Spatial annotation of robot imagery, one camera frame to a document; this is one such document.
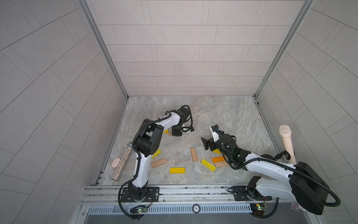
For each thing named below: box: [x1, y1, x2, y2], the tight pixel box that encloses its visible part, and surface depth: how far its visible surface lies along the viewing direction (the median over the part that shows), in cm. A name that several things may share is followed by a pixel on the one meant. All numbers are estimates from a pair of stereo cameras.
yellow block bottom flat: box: [169, 167, 186, 174], surface depth 81 cm
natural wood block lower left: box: [151, 157, 168, 168], surface depth 85 cm
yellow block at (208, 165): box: [200, 158, 216, 172], surface depth 81 cm
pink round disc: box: [111, 157, 121, 168], surface depth 82 cm
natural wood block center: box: [190, 147, 199, 162], surface depth 86 cm
